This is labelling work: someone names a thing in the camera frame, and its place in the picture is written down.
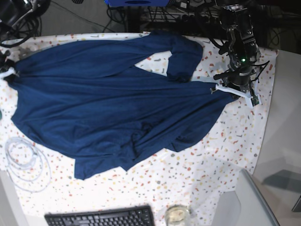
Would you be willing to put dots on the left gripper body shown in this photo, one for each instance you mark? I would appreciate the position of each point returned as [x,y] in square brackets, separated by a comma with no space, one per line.
[249,92]

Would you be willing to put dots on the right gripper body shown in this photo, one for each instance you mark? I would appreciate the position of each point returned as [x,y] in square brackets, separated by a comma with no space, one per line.
[7,67]

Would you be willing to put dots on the dark blue t-shirt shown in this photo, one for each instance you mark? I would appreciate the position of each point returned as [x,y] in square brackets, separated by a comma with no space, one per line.
[114,103]

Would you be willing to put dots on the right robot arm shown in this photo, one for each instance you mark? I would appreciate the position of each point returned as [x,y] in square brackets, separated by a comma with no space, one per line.
[20,20]

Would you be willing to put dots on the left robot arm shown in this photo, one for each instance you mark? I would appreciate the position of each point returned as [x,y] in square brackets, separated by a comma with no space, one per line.
[242,77]

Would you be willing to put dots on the black power strip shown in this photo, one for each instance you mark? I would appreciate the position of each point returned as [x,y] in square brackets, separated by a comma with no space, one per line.
[159,16]

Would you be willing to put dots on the terrazzo patterned tablecloth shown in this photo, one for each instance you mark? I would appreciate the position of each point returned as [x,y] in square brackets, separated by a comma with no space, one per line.
[195,177]

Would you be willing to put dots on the blue box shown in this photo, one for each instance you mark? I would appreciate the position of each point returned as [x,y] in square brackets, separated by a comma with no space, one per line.
[136,3]

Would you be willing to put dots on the glass jar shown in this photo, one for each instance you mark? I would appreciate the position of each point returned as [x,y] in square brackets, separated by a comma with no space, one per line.
[177,215]

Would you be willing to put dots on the black keyboard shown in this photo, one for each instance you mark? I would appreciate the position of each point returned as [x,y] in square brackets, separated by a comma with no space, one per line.
[134,216]

